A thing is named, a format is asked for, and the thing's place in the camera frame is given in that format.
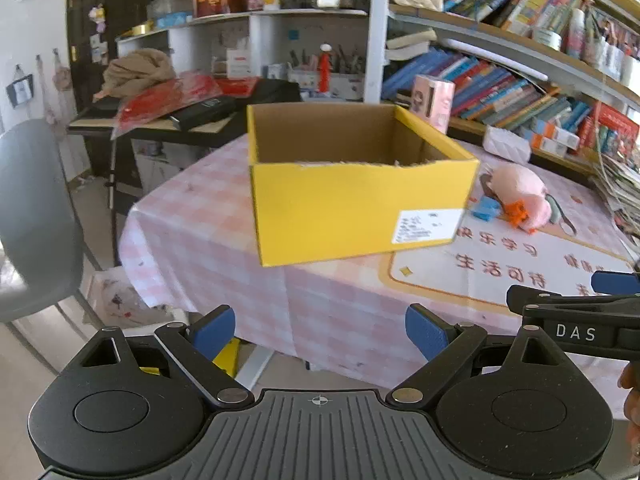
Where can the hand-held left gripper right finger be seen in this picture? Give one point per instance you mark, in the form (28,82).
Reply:
(427,332)

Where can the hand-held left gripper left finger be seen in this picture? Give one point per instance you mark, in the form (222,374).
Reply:
(215,332)

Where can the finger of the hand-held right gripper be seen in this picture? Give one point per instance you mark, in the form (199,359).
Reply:
(575,332)
(617,282)

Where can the grey green plastic item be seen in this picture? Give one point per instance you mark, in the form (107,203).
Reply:
(555,207)

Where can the small pink chick plush toy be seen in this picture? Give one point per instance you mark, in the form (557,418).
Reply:
(537,210)

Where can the yellow cardboard box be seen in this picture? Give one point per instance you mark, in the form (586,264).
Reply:
(340,210)

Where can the person's right hand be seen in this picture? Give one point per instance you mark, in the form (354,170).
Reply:
(635,410)

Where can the white plastic bag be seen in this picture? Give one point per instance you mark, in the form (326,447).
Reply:
(130,295)

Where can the stack of papers and notebooks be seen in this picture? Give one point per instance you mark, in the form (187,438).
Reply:
(620,185)

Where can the orange and white small box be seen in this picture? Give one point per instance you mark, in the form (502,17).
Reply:
(557,134)
(545,146)

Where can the red printed box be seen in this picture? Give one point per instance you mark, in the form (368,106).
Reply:
(617,120)

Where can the white quilted pouch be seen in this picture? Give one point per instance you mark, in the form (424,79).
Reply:
(507,144)

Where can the wooden side desk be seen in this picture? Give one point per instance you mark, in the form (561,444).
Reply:
(150,132)

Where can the grey plastic chair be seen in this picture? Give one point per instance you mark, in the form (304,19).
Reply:
(35,220)

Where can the slim black case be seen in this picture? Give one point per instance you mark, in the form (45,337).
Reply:
(205,112)

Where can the pink cylindrical humidifier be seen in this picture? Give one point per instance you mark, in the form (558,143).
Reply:
(434,102)

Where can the long row of colourful books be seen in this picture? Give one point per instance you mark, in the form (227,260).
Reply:
(490,90)

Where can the red plastic packet bundle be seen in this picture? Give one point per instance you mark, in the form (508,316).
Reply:
(160,102)

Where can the big black case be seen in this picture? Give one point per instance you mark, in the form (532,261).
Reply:
(270,95)

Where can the flat red packet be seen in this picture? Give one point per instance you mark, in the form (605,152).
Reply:
(237,86)

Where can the round white tub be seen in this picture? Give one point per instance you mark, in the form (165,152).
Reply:
(547,39)

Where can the white pen holder with pens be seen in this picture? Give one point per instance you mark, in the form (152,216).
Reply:
(347,82)
(302,77)

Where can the red and white small box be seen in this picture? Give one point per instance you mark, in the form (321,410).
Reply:
(238,64)

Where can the beige crumpled cloth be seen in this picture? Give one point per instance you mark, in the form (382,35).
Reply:
(140,72)

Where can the red tassel ornament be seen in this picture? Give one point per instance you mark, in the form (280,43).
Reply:
(325,67)

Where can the cream lying book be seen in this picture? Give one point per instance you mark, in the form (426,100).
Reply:
(410,45)

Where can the white wooden bookshelf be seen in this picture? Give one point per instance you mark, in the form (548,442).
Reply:
(375,35)

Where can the gold foil item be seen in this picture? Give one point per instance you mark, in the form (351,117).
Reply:
(139,30)

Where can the small doll on door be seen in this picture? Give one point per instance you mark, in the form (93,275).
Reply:
(97,15)

